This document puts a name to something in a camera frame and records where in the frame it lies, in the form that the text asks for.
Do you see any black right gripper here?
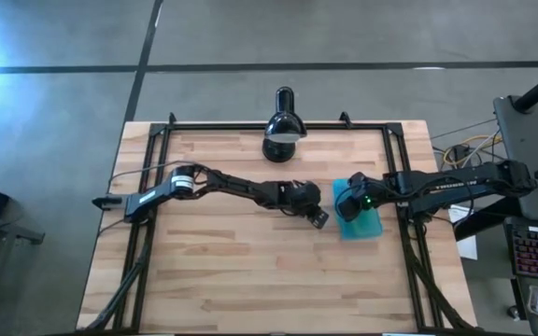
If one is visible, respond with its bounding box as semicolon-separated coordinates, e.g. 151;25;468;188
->
335;172;392;222

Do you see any black metal table frame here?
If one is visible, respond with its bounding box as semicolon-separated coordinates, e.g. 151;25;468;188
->
112;110;441;333

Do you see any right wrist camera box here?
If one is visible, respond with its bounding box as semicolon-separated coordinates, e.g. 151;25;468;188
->
357;193;378;212

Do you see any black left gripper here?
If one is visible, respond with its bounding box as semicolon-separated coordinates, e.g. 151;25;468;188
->
272;179;331;231

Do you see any black cable bundle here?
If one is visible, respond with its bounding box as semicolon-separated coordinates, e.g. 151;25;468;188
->
84;218;156;332
402;218;474;332

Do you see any yellow cable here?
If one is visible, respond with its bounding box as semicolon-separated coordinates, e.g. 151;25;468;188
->
442;133;503;169

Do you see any blue plastic box lid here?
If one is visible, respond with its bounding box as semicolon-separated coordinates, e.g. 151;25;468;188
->
332;177;385;242

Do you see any black desk lamp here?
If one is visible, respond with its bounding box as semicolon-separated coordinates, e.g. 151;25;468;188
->
262;86;308;163

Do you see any thin left arm cable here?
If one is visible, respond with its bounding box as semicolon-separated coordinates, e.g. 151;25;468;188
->
108;161;205;189

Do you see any black floor stand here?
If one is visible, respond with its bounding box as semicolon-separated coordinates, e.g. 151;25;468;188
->
0;209;46;246

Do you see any grey side desk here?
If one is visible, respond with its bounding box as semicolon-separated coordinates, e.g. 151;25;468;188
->
453;95;538;242

